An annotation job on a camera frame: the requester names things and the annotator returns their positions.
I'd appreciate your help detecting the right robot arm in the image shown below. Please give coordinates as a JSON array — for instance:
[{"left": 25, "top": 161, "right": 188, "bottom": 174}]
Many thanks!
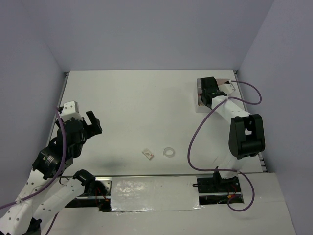
[{"left": 197, "top": 77, "right": 266, "bottom": 191}]

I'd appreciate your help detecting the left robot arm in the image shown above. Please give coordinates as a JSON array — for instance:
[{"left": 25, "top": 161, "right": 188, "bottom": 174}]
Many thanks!
[{"left": 0, "top": 110, "right": 102, "bottom": 235}]

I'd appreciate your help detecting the left white compartment container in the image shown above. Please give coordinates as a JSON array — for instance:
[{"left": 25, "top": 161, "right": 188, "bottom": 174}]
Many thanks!
[{"left": 194, "top": 78, "right": 213, "bottom": 113}]

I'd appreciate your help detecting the white compartment container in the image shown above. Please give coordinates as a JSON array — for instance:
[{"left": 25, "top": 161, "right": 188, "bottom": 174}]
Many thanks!
[
  {"left": 212, "top": 78, "right": 233, "bottom": 114},
  {"left": 194, "top": 78, "right": 213, "bottom": 113}
]

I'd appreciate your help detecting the right white compartment container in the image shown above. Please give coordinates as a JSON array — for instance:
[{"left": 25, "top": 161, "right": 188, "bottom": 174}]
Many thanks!
[{"left": 212, "top": 78, "right": 233, "bottom": 114}]

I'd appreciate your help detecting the clear tape roll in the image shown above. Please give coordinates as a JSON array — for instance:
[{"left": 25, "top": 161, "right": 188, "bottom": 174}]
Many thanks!
[{"left": 163, "top": 147, "right": 175, "bottom": 158}]

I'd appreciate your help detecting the silver foil covered plate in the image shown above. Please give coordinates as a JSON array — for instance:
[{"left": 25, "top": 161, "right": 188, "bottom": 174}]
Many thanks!
[{"left": 111, "top": 176, "right": 201, "bottom": 212}]

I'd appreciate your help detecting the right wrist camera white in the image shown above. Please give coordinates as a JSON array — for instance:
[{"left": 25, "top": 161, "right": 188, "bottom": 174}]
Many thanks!
[{"left": 217, "top": 79, "right": 236, "bottom": 95}]

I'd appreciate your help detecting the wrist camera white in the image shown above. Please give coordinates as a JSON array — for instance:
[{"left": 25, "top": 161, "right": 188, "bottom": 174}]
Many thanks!
[
  {"left": 217, "top": 79, "right": 236, "bottom": 95},
  {"left": 59, "top": 101, "right": 82, "bottom": 122}
]

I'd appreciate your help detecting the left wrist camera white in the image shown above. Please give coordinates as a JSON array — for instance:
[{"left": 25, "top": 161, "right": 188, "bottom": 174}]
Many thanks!
[{"left": 59, "top": 101, "right": 82, "bottom": 122}]

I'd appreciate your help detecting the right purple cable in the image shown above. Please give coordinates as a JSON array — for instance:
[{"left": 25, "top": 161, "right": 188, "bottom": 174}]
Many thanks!
[{"left": 187, "top": 80, "right": 263, "bottom": 212}]

